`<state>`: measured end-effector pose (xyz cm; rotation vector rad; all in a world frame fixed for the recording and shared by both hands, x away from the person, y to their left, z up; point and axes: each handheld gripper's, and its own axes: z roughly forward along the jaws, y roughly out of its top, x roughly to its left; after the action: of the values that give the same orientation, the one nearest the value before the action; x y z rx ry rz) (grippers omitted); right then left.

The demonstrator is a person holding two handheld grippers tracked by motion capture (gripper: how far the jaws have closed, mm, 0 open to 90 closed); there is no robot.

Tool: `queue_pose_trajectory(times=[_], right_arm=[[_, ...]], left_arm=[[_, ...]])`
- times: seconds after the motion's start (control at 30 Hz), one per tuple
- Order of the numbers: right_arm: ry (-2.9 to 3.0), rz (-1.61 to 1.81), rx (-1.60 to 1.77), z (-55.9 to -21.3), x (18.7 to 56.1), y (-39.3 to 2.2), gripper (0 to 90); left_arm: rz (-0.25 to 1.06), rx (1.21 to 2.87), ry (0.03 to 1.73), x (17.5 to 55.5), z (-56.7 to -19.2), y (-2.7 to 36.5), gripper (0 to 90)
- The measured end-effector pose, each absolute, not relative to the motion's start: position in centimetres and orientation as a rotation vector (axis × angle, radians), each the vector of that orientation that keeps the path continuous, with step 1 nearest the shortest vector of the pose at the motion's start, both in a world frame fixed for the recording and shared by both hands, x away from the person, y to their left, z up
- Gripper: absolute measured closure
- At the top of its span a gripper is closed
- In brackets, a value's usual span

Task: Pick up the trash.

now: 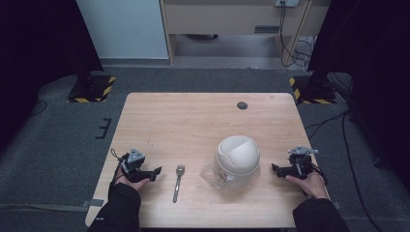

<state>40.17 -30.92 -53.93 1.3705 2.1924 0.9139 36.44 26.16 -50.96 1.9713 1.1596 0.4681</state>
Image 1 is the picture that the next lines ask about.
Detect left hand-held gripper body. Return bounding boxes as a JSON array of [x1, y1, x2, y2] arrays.
[[120, 147, 156, 184]]

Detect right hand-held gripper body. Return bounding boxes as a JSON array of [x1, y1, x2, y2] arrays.
[[282, 145, 320, 181]]

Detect person's left hand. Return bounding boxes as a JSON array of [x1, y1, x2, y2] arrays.
[[113, 167, 152, 193]]

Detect person's right hand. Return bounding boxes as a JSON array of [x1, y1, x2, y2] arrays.
[[284, 171, 330, 200]]

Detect metal spoon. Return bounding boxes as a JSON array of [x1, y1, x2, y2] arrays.
[[171, 163, 186, 204]]

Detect clear plastic bag liner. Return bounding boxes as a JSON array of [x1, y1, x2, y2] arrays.
[[199, 159, 261, 193]]

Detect grey floor tape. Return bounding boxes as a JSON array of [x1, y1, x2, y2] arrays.
[[79, 198, 105, 209]]

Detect striped black stand base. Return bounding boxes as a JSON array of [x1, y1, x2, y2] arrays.
[[288, 74, 338, 105], [66, 73, 117, 104]]

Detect black curtain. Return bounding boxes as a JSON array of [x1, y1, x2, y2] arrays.
[[307, 0, 410, 194], [0, 0, 104, 153]]

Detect white panel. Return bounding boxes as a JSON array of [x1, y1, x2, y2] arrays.
[[75, 0, 170, 60]]

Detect grey power outlet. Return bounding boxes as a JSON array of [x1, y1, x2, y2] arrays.
[[274, 0, 300, 9]]

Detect black gripper cord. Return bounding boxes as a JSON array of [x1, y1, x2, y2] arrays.
[[109, 148, 130, 188]]

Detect black cable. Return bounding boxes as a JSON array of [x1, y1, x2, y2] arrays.
[[29, 99, 48, 118], [340, 110, 385, 232], [278, 1, 315, 68], [304, 110, 351, 141]]

